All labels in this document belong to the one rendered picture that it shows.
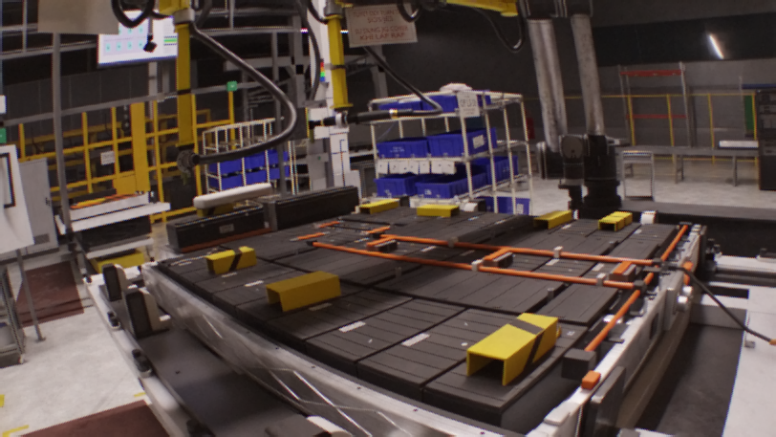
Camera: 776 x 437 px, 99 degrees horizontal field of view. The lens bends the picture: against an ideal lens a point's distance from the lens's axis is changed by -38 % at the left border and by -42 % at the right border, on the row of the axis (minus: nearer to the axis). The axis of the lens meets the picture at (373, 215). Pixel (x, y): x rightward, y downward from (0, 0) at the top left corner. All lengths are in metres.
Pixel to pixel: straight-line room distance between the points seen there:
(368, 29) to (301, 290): 1.58
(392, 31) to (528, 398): 2.01
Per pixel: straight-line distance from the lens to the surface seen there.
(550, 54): 2.36
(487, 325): 0.88
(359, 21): 2.41
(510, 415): 0.65
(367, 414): 0.71
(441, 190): 4.35
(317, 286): 1.10
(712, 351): 1.29
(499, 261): 1.19
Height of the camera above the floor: 1.35
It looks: 9 degrees down
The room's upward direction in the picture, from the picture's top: 6 degrees counter-clockwise
